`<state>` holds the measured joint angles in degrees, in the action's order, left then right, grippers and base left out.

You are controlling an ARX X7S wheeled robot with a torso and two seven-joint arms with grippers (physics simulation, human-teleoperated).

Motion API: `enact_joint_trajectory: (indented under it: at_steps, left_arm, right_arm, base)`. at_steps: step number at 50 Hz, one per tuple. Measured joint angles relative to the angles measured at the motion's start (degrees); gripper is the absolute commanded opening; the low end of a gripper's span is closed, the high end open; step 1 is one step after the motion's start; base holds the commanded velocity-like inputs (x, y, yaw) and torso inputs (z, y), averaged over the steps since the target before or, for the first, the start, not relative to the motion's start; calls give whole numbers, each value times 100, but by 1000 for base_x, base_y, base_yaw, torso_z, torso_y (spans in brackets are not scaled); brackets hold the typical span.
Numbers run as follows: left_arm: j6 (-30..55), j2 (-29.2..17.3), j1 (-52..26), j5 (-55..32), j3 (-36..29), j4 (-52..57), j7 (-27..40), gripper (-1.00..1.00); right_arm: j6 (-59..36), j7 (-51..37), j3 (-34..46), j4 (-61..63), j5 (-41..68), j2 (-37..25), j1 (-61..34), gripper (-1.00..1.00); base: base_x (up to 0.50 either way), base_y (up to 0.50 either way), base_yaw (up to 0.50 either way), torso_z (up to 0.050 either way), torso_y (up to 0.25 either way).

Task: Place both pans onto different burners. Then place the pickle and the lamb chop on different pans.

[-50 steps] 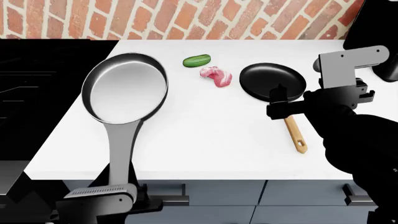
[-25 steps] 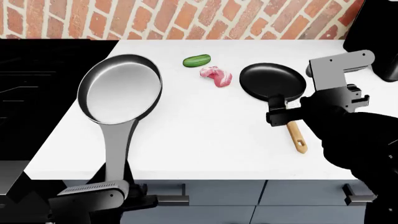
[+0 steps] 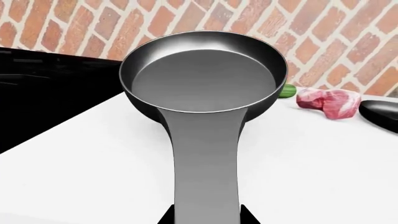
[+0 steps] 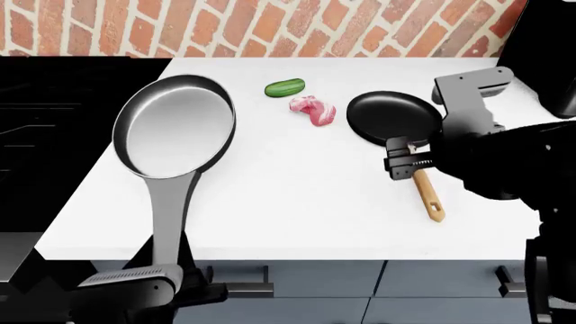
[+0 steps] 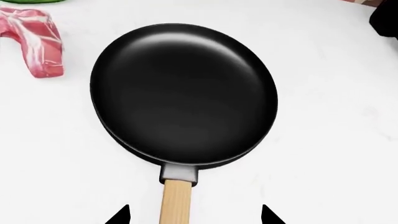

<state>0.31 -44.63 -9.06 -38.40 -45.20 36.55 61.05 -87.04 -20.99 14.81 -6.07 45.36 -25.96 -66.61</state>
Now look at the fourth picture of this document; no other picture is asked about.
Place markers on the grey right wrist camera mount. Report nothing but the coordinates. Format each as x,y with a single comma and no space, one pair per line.
463,92

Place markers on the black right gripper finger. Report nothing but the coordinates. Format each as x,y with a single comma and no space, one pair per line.
398,146
398,168

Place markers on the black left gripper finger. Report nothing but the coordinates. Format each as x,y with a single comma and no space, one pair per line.
146,258
186,253

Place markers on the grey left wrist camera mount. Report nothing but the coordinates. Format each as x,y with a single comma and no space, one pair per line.
130,276

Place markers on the silver frying pan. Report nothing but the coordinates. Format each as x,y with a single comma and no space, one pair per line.
177,130

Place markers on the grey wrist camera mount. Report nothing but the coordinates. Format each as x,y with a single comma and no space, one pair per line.
463,92
130,276

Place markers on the raw pink lamb chop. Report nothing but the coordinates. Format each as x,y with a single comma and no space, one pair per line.
315,109

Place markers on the black countertop appliance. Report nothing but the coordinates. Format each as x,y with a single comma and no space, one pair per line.
544,54

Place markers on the black stove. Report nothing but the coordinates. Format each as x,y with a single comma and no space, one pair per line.
58,141

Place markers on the grey cabinet drawer front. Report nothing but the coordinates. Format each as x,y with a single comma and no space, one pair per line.
279,310
315,276
445,310
441,278

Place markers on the green pickle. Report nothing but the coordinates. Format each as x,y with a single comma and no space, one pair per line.
285,88

